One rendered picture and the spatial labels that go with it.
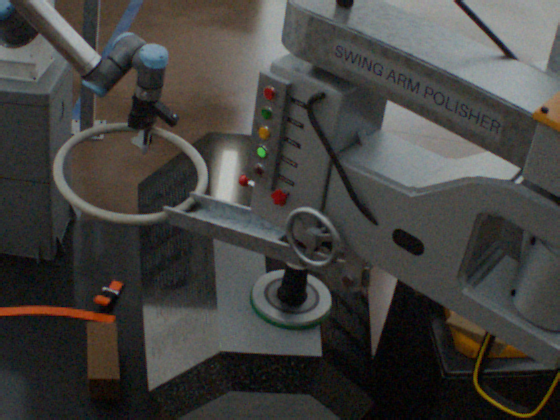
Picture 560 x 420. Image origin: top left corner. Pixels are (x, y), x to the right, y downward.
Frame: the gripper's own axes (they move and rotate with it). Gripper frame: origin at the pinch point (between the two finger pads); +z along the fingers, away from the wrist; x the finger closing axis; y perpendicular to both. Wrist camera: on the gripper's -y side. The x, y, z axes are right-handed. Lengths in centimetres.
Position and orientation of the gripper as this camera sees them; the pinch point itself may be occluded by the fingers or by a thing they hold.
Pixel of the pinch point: (148, 147)
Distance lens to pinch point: 274.0
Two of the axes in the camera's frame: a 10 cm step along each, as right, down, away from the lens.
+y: -9.7, -2.4, 0.1
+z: -1.8, 7.6, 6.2
